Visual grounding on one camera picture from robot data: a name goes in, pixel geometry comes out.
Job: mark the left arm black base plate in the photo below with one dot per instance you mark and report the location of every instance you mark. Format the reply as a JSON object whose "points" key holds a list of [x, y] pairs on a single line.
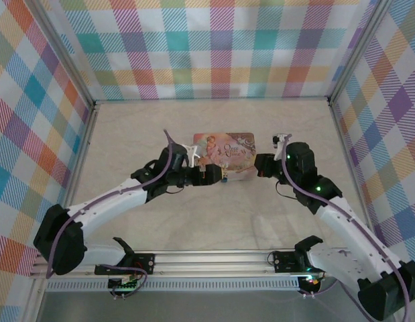
{"points": [[145, 261]]}

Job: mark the aluminium side floor rail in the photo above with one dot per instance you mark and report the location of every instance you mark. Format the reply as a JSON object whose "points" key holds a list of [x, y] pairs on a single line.
{"points": [[84, 157], [347, 157]]}

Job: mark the right controller board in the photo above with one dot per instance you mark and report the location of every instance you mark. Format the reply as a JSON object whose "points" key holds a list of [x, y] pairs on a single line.
{"points": [[312, 283]]}

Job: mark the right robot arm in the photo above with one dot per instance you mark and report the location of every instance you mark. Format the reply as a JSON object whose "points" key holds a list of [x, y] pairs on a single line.
{"points": [[344, 221]]}

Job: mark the grey metal sheet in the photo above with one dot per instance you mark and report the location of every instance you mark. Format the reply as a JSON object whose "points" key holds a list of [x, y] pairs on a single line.
{"points": [[210, 307]]}

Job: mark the aluminium frame post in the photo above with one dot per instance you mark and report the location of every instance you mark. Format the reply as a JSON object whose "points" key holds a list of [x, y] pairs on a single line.
{"points": [[59, 50], [358, 50]]}

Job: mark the aluminium back floor rail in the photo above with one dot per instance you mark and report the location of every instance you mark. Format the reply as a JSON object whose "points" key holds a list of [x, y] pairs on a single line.
{"points": [[210, 99]]}

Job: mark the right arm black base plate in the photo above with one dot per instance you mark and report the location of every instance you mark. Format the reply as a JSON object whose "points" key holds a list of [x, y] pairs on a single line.
{"points": [[284, 261]]}

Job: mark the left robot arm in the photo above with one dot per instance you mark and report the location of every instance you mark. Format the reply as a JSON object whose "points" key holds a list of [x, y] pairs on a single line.
{"points": [[103, 204]]}

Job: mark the small blue padlock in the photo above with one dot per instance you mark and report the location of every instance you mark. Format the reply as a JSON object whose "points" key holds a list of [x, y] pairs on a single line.
{"points": [[224, 181]]}

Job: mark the pink illustrated book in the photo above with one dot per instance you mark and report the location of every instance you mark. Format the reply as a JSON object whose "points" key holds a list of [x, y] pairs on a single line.
{"points": [[234, 147]]}

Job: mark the left controller board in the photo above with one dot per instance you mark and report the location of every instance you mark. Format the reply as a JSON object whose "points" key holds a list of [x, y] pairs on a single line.
{"points": [[121, 284]]}

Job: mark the aluminium mounting rail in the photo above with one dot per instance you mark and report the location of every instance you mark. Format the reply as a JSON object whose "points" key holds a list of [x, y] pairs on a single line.
{"points": [[210, 263]]}

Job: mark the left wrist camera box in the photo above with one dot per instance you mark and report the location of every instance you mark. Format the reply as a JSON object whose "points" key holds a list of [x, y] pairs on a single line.
{"points": [[192, 152]]}

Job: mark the controller board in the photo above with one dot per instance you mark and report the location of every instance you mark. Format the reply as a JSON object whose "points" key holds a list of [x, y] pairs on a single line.
{"points": [[312, 283], [121, 284]]}

